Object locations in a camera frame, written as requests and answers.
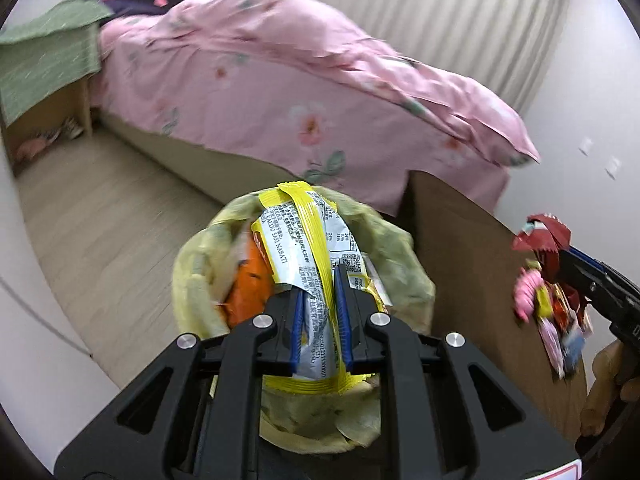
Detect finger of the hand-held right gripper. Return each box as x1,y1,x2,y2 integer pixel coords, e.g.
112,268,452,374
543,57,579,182
560,247,609,277
561,261,602,307

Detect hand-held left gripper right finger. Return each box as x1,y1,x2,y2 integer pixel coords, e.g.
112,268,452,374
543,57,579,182
332,264,583,480

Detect green checked cloth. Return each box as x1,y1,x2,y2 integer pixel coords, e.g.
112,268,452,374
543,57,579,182
0,0,116,123

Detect white pleated curtain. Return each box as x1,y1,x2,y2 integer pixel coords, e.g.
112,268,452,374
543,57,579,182
265,0,571,111

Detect pink tissue packet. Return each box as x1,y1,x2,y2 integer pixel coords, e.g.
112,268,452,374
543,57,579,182
514,267,543,322

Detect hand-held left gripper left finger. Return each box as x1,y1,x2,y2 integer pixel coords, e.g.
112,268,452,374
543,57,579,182
54,287,307,480

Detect wooden nightstand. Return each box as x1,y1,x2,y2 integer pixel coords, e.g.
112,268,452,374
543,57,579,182
0,77,96,173

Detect person's right hand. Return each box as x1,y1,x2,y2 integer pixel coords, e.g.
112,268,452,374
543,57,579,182
580,341,628,436

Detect white shoe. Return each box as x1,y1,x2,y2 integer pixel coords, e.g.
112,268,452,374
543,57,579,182
47,117,86,143

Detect orange snack packet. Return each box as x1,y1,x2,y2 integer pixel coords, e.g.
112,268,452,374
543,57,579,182
222,237,276,331

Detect pink floral duvet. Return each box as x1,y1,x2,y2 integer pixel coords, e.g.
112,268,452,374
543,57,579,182
160,0,542,168

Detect pink slipper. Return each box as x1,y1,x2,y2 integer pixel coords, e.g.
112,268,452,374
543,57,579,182
15,137,48,161

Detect beige bed base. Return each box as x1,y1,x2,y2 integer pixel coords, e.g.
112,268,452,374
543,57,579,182
95,110,281,207

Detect yellow and silver snack packet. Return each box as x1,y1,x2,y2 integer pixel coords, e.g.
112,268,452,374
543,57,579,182
250,181,396,396

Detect cartoon print wrapper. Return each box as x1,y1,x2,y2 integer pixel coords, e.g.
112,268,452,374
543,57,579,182
542,310,593,381

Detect pink floral bed sheet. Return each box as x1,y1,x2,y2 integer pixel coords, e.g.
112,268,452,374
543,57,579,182
95,25,511,216

